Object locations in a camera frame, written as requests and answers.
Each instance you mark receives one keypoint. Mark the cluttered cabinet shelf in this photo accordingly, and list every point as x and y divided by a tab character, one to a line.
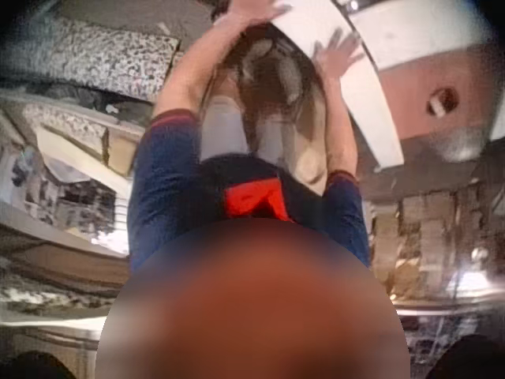
63	185

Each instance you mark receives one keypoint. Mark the pink panel with round hole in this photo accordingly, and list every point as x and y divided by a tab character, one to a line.
418	110

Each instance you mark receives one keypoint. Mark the person's left hand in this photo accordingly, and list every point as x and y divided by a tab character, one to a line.
252	13

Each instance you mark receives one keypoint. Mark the white appliance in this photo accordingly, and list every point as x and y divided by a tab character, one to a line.
414	35

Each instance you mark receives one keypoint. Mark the cluttered wooden shelf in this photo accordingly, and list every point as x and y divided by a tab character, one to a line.
434	245

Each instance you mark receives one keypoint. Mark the long white board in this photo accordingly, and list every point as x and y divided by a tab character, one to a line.
367	98

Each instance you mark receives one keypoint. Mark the beige board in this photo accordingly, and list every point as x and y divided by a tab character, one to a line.
311	158

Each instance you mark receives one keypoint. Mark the person's right hand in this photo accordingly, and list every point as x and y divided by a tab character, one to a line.
337	57

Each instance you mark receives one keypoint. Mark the speckled granite countertop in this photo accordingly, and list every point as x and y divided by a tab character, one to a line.
98	59

